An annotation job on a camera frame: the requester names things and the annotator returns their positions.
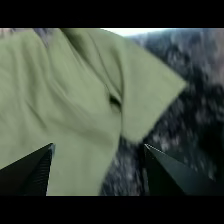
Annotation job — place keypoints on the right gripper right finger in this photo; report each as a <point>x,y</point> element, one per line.
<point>168,176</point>

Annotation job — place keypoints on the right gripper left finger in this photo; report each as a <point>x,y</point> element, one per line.
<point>31,175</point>

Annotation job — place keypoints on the green T-shirt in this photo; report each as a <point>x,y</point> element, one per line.
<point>66,100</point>

